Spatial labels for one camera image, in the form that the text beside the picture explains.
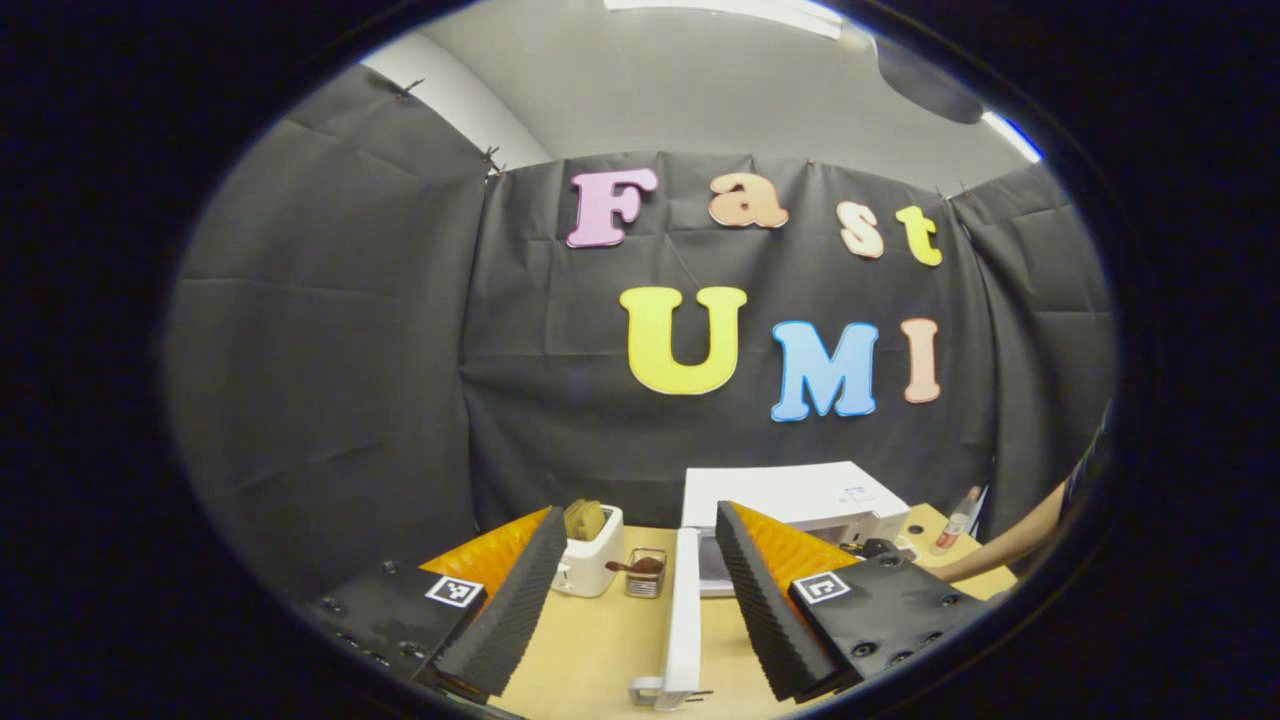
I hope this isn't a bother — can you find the clear bottle with red label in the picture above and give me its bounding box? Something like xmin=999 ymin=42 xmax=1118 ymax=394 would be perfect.
xmin=935 ymin=487 xmax=983 ymax=553

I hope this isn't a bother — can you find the small ceiling light panel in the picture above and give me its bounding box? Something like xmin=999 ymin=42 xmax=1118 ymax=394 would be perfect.
xmin=983 ymin=108 xmax=1044 ymax=163

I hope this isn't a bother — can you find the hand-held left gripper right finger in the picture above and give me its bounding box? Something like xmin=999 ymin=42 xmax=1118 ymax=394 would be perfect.
xmin=714 ymin=500 xmax=991 ymax=703

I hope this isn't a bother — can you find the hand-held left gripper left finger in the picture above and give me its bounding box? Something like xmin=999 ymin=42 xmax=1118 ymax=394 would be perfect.
xmin=300 ymin=505 xmax=569 ymax=699

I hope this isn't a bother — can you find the white microwave oven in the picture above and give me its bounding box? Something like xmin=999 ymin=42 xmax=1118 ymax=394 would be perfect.
xmin=628 ymin=462 xmax=913 ymax=711

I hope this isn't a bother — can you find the black backdrop cloth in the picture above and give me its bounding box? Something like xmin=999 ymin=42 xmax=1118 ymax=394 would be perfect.
xmin=165 ymin=65 xmax=1116 ymax=601

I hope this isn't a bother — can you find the small clear container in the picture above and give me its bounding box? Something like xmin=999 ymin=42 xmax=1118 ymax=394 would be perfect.
xmin=625 ymin=547 xmax=668 ymax=600

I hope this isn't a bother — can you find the white toaster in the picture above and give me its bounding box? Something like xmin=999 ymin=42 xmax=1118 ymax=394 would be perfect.
xmin=550 ymin=498 xmax=626 ymax=599

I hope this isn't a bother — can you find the large ceiling light panel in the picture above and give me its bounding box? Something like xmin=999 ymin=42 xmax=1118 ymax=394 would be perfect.
xmin=605 ymin=0 xmax=843 ymax=39

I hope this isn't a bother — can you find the brown bread slice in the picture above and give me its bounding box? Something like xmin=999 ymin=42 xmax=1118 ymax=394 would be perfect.
xmin=563 ymin=498 xmax=607 ymax=541

